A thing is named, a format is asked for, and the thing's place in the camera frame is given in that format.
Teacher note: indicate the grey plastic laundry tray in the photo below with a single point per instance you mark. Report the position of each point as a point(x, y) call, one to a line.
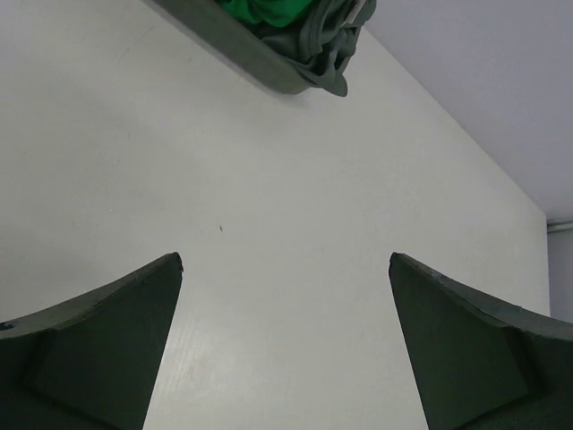
point(232, 42)

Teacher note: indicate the green t shirt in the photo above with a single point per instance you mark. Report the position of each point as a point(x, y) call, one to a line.
point(276, 13)

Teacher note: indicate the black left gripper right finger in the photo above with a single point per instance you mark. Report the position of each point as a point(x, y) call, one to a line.
point(480, 362)

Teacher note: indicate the right aluminium corner post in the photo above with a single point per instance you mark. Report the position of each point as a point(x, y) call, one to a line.
point(559, 225)

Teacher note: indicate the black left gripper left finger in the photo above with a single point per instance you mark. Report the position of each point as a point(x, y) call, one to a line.
point(92, 361)

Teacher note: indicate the grey t shirt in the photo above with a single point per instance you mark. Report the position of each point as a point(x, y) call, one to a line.
point(320, 44)

